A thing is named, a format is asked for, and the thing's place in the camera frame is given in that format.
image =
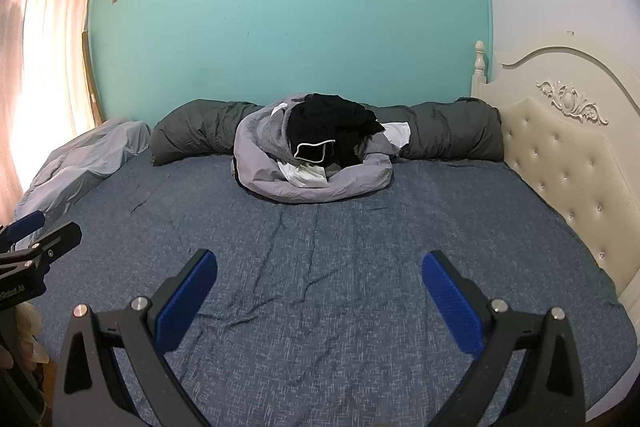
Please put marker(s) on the light blue blanket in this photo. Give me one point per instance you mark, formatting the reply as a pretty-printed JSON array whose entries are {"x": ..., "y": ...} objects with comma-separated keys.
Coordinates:
[{"x": 85, "y": 162}]

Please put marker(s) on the blue bed sheet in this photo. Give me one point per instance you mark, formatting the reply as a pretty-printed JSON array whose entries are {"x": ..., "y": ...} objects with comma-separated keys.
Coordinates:
[{"x": 325, "y": 257}]

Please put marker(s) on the black sweater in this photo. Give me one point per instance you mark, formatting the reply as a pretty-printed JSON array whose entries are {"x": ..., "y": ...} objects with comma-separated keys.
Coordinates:
[{"x": 330, "y": 127}]

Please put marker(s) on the person's left hand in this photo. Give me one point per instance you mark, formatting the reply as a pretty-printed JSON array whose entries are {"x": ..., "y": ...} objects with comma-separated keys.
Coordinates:
[{"x": 29, "y": 332}]

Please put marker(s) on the wooden window frame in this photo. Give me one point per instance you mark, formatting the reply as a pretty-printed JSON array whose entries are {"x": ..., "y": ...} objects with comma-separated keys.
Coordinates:
[{"x": 91, "y": 77}]

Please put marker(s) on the dark grey duvet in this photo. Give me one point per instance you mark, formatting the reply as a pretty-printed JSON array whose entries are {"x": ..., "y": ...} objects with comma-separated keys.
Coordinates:
[{"x": 200, "y": 127}]

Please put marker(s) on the person's left forearm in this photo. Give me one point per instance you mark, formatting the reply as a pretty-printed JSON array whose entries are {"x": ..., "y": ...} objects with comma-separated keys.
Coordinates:
[{"x": 17, "y": 402}]

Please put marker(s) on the white cloth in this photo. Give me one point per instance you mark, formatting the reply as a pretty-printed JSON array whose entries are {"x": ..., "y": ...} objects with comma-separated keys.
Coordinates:
[
  {"x": 398, "y": 134},
  {"x": 306, "y": 177}
]

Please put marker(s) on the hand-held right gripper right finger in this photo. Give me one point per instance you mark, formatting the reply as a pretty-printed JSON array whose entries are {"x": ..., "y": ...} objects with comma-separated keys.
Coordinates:
[{"x": 452, "y": 294}]

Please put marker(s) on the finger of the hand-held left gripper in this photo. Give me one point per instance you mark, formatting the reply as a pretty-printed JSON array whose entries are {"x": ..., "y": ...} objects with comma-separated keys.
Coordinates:
[
  {"x": 25, "y": 224},
  {"x": 60, "y": 238}
]

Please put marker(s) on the cream tufted headboard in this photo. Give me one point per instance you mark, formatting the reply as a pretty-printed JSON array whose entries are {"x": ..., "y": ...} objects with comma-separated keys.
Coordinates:
[{"x": 560, "y": 157}]

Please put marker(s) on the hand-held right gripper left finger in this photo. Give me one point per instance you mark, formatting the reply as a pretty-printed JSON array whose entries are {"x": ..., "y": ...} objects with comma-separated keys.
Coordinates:
[{"x": 187, "y": 292}]

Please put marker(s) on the light grey garment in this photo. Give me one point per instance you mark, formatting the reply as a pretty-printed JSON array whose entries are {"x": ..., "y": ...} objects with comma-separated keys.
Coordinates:
[{"x": 265, "y": 142}]

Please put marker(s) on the sheer pale curtain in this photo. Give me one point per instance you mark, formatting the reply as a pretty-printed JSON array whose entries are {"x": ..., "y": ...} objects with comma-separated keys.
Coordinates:
[{"x": 40, "y": 57}]

